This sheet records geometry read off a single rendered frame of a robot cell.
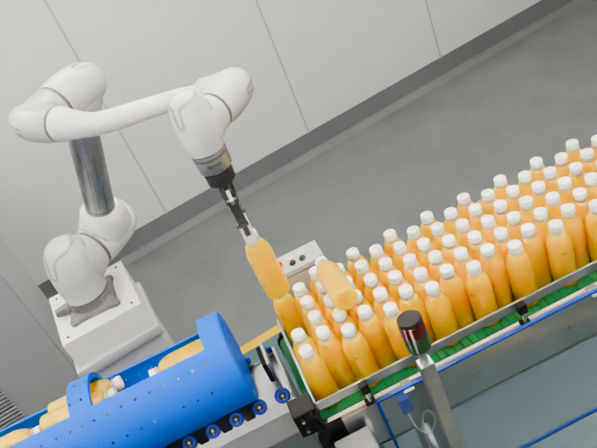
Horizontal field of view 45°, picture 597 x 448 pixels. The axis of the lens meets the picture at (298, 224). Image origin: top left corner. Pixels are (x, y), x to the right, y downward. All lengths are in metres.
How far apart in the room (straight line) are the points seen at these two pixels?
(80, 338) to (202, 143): 1.04
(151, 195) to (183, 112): 3.22
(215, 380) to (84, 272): 0.70
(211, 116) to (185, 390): 0.75
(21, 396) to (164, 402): 1.97
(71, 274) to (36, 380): 1.48
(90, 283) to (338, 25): 3.04
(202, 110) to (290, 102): 3.31
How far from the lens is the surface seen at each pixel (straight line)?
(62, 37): 4.52
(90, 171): 2.38
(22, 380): 3.88
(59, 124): 2.03
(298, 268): 2.32
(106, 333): 2.56
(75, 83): 2.18
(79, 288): 2.52
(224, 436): 2.19
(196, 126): 1.72
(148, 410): 2.05
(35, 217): 4.84
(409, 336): 1.77
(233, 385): 2.02
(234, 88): 1.83
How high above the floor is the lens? 2.48
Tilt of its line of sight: 33 degrees down
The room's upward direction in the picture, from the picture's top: 24 degrees counter-clockwise
